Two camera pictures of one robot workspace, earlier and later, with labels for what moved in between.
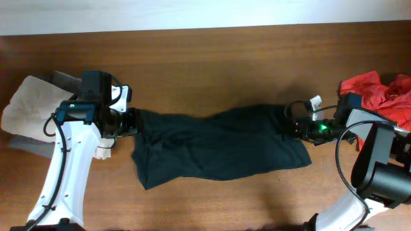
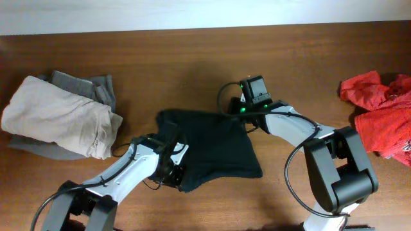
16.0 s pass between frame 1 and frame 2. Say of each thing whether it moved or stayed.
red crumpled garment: stayed
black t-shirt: moved
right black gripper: moved
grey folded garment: stayed
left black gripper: moved
